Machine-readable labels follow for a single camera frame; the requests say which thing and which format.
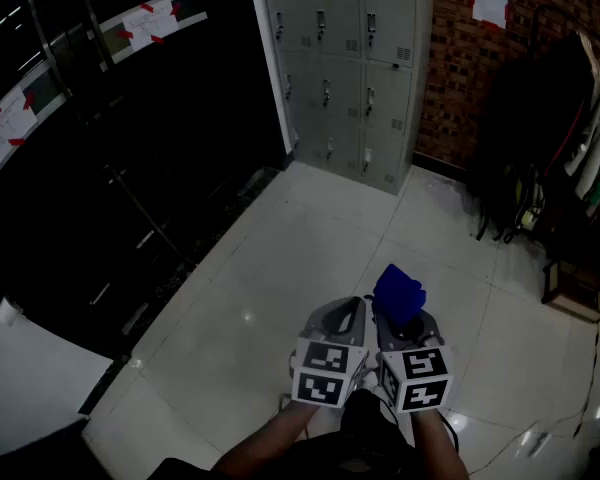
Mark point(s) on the white reception counter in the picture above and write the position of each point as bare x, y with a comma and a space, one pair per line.
30, 378

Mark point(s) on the steel door pull bar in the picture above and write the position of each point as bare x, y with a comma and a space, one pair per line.
94, 18
45, 38

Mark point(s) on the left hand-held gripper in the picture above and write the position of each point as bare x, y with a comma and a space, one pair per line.
320, 388

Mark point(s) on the person's black clothing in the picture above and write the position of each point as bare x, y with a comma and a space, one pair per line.
360, 453

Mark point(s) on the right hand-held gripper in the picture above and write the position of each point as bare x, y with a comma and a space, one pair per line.
425, 393

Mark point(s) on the person's right forearm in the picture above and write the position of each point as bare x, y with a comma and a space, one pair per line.
440, 448

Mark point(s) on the wooden crate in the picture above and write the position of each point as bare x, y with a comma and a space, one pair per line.
577, 288

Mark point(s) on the blue microfibre cloth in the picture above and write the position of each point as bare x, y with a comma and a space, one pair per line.
397, 293

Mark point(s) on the black and yellow backpack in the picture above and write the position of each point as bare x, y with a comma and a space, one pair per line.
527, 203

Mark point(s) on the white shoe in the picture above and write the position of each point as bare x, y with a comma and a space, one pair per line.
367, 380

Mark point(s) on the beige hanging garment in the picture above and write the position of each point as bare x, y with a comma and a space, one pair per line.
597, 118

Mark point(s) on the dark glass entrance door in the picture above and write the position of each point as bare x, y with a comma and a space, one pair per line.
180, 118

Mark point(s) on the white paper with red tape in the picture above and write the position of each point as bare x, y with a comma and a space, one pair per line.
150, 23
7, 128

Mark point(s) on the black metal clothes rack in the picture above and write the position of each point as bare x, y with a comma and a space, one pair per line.
546, 280

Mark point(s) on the grey metal locker cabinet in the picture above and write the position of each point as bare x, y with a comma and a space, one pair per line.
340, 93

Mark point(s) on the person's left forearm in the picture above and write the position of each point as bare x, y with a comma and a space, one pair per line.
265, 443

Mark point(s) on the white wall notice sheet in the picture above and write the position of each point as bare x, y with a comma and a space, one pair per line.
490, 0

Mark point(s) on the grey metal locker door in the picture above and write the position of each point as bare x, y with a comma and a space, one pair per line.
390, 103

